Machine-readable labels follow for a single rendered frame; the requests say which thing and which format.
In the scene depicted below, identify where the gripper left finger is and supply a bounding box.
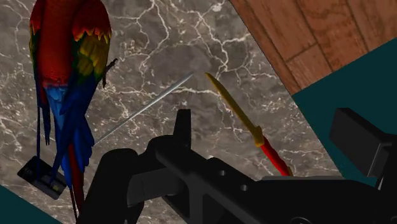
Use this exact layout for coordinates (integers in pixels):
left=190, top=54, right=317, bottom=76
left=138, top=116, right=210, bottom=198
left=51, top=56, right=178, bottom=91
left=76, top=108, right=262, bottom=224

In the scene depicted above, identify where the thin silver metal rod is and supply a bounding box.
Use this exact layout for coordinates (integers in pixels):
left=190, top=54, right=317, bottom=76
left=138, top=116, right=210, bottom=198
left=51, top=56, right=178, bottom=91
left=94, top=71, right=195, bottom=145

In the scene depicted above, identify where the small flat black box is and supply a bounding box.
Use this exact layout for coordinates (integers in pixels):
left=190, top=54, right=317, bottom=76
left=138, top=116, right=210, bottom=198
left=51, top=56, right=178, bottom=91
left=17, top=155, right=67, bottom=200

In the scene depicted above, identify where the red blue yellow parrot figure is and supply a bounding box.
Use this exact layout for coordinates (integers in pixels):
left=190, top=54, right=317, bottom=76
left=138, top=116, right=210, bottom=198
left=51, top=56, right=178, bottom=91
left=29, top=0, right=119, bottom=221

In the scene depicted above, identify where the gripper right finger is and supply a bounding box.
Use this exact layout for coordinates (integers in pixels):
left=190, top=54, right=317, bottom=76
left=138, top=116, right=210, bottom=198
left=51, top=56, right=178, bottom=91
left=329, top=107, right=397, bottom=191

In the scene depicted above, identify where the yellow knife with red handle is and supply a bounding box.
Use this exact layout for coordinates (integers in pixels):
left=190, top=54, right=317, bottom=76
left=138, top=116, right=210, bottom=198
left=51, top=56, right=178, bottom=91
left=204, top=72, right=294, bottom=178

